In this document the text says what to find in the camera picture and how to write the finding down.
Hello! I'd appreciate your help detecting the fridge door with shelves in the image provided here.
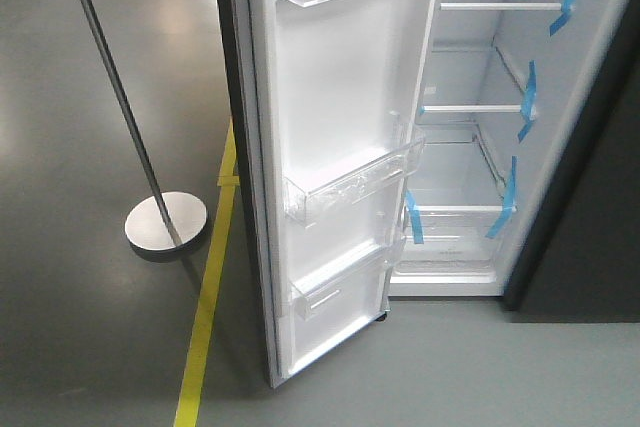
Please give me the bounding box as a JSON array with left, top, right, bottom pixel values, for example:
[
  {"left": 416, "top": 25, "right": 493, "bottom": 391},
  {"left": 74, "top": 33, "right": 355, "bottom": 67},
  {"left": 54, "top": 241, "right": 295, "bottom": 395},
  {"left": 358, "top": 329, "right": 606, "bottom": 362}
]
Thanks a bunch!
[{"left": 217, "top": 0, "right": 434, "bottom": 388}]

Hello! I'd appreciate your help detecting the clear lower door bin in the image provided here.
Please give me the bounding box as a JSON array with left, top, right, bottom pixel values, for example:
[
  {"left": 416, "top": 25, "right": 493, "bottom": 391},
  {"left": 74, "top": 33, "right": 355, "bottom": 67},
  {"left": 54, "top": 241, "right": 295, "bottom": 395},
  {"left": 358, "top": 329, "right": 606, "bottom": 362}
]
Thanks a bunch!
[{"left": 291, "top": 230, "right": 406, "bottom": 320}]

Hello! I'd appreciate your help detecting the clear middle door bin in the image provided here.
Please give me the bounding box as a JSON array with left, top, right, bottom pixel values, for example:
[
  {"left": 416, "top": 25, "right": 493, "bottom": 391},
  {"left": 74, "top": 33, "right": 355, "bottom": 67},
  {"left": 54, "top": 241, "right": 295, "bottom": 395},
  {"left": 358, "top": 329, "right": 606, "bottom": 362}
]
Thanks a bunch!
[{"left": 283, "top": 130, "right": 425, "bottom": 227}]

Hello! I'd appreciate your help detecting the silver floor lamp stand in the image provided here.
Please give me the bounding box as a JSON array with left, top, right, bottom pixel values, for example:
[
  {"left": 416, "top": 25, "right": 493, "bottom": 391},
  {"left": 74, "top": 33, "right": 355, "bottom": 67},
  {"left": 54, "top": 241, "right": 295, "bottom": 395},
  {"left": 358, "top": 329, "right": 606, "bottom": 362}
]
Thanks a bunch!
[{"left": 79, "top": 0, "right": 208, "bottom": 253}]

